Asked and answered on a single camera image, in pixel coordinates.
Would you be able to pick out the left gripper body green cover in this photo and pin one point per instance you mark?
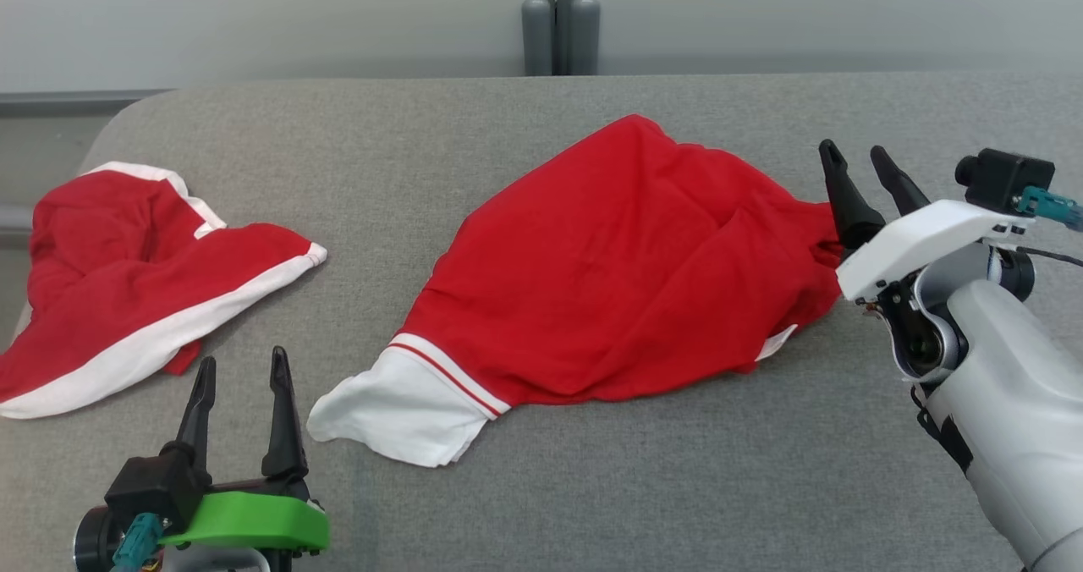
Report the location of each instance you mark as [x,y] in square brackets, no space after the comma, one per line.
[254,521]

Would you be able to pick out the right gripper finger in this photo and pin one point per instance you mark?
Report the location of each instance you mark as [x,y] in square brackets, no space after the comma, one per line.
[846,204]
[901,187]

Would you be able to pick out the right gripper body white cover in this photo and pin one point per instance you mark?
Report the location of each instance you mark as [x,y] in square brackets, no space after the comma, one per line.
[922,238]

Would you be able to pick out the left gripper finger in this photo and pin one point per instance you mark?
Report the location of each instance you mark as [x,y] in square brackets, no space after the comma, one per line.
[283,420]
[196,415]

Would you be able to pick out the red garment with white hem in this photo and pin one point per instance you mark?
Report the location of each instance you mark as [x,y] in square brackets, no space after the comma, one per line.
[110,284]

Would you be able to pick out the red shirt with white sleeve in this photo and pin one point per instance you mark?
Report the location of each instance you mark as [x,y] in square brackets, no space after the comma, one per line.
[626,276]

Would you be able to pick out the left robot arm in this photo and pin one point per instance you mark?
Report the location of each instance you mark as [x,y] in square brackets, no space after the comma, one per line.
[93,547]

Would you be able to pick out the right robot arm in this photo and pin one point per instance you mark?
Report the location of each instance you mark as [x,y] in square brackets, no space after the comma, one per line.
[1007,386]

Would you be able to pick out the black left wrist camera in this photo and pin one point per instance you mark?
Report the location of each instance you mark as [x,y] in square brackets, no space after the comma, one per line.
[156,487]

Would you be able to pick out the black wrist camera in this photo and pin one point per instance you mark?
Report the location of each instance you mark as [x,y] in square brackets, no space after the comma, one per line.
[156,487]
[1007,178]

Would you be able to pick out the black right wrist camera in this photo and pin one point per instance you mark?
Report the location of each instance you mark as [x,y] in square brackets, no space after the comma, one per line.
[1007,178]

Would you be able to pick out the teal left camera connector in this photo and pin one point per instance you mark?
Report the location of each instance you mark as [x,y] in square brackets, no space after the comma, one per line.
[135,547]

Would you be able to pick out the teal camera connector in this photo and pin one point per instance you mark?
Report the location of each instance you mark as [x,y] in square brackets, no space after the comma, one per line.
[135,547]
[1049,206]

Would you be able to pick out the teal right camera connector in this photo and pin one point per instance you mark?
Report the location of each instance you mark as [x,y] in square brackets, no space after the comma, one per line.
[1049,206]

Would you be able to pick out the grey partition post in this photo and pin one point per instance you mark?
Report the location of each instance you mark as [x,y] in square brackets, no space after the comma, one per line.
[537,30]
[582,30]

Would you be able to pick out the grey partition bottom rail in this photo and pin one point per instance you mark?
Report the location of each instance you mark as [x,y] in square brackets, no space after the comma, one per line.
[80,103]

